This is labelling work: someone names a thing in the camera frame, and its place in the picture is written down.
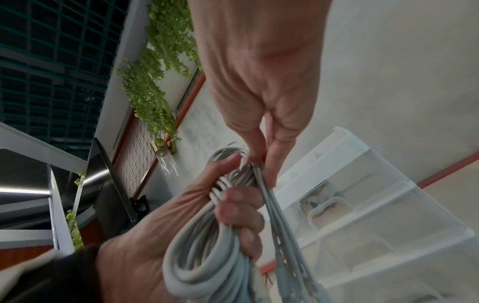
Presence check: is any person's left hand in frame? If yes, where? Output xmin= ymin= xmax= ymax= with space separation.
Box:
xmin=96 ymin=153 xmax=265 ymax=303

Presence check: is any person's right hand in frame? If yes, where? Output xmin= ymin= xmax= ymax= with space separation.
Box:
xmin=187 ymin=0 xmax=334 ymax=189

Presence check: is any grey cable bundle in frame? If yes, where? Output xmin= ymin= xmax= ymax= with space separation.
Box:
xmin=162 ymin=142 xmax=334 ymax=303

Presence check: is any person's left forearm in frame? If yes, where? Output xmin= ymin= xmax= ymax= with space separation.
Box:
xmin=0 ymin=245 xmax=102 ymax=303

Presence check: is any black clip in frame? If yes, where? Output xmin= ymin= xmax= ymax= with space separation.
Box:
xmin=131 ymin=195 xmax=151 ymax=221

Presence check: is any black flat monitor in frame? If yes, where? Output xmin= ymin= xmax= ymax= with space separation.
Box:
xmin=81 ymin=137 xmax=140 ymax=238

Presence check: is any clear glass bottle gold cap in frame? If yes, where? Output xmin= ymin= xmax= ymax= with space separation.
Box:
xmin=150 ymin=141 xmax=180 ymax=178

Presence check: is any small green plant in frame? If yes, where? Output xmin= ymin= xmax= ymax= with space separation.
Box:
xmin=65 ymin=209 xmax=84 ymax=252

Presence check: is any hanging green leafy plant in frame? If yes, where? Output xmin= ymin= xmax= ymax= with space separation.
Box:
xmin=113 ymin=0 xmax=205 ymax=155

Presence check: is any clear plastic drawer unit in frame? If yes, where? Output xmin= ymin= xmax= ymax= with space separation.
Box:
xmin=262 ymin=126 xmax=476 ymax=303

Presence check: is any dark green ceiling grid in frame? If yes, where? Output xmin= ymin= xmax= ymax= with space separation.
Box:
xmin=0 ymin=0 xmax=130 ymax=152

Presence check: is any orange framed wire grid panel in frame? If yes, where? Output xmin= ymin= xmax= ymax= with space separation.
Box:
xmin=111 ymin=72 xmax=207 ymax=205

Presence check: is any white partition post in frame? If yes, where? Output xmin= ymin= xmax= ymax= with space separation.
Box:
xmin=45 ymin=164 xmax=75 ymax=256

